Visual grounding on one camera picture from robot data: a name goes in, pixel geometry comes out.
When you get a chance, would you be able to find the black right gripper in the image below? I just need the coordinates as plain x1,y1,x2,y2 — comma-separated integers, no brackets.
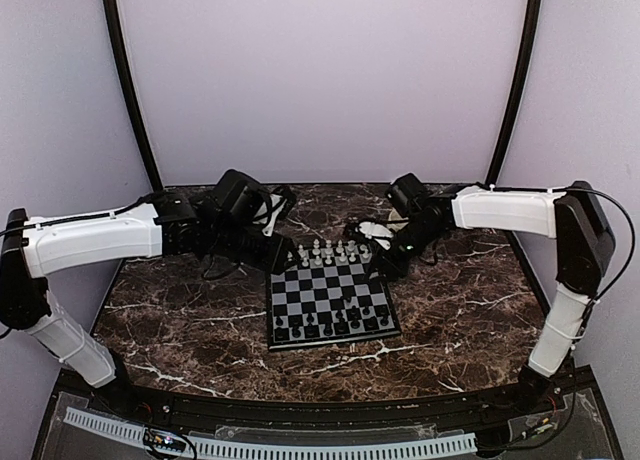
363,218,443,284

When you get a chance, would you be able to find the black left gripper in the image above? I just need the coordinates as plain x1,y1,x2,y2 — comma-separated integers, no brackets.
210,220,301,274

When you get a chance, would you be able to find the black white chessboard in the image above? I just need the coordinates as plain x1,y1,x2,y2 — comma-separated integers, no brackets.
266,242,401,351

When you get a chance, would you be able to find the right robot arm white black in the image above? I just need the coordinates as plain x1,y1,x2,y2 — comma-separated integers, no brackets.
366,175,616,414

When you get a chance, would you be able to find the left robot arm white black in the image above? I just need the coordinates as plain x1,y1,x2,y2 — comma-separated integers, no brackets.
1,187,296,416

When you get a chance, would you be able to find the cream ceramic mug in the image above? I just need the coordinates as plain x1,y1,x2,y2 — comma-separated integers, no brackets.
388,209,406,223

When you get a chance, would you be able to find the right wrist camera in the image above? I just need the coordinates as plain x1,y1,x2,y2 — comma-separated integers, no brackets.
344,173,431,254

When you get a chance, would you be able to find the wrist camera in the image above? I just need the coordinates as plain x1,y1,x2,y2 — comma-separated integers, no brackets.
207,168,297,239
344,173,431,254

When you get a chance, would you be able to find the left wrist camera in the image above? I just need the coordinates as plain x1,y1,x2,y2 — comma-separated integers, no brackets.
207,168,297,239

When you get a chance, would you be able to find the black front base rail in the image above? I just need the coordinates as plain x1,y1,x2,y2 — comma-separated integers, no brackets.
54,366,599,432

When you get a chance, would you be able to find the white slotted cable duct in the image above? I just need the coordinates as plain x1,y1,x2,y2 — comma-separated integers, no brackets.
63,407,478,459

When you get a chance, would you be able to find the right black frame post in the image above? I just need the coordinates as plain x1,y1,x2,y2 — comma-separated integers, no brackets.
485,0,542,184

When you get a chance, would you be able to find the black frame post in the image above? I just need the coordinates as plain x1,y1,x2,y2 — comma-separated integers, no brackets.
485,0,542,184
102,0,163,191

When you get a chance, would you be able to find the left black frame post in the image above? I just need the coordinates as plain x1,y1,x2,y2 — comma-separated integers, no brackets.
102,0,163,191

